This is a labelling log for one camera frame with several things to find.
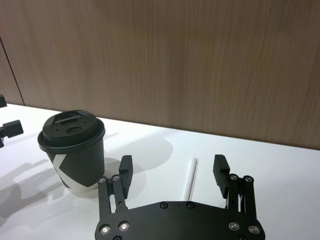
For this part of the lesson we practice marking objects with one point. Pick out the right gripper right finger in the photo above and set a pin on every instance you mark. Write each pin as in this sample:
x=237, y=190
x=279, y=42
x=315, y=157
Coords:
x=220, y=172

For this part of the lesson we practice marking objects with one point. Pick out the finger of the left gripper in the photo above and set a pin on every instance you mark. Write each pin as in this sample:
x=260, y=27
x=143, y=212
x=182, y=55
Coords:
x=12, y=128
x=2, y=101

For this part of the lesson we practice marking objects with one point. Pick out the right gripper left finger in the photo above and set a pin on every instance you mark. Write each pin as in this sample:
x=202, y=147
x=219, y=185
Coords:
x=125, y=172

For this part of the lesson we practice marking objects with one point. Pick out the white paper-wrapped straw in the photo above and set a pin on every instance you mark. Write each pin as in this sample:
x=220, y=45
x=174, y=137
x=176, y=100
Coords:
x=191, y=180

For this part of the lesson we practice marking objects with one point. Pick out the black paper coffee cup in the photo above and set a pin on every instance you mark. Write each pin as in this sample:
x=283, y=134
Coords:
x=82, y=165

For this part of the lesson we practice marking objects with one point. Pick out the black plastic cup lid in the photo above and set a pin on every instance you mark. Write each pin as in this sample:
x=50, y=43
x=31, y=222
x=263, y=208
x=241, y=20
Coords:
x=71, y=130

